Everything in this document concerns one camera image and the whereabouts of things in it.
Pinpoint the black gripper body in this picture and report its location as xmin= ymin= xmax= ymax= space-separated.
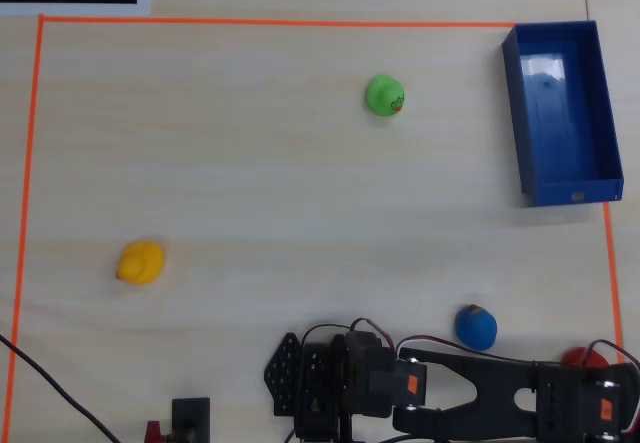
xmin=582 ymin=362 xmax=640 ymax=439

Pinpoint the red rubber duck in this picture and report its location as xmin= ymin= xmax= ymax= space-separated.
xmin=561 ymin=346 xmax=610 ymax=370

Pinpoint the blue rubber duck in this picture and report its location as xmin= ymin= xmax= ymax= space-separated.
xmin=454 ymin=303 xmax=499 ymax=352

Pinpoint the blue plastic box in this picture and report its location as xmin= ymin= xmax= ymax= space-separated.
xmin=501 ymin=20 xmax=625 ymax=208

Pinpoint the green rubber duck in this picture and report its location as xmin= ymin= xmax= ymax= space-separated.
xmin=364 ymin=74 xmax=406 ymax=118

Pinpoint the yellow rubber duck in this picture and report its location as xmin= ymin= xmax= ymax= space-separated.
xmin=115 ymin=240 xmax=166 ymax=287

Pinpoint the orange tape border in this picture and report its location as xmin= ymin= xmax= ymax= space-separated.
xmin=2 ymin=14 xmax=632 ymax=437

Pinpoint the thick black cable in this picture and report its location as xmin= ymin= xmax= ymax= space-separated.
xmin=0 ymin=333 xmax=122 ymax=443

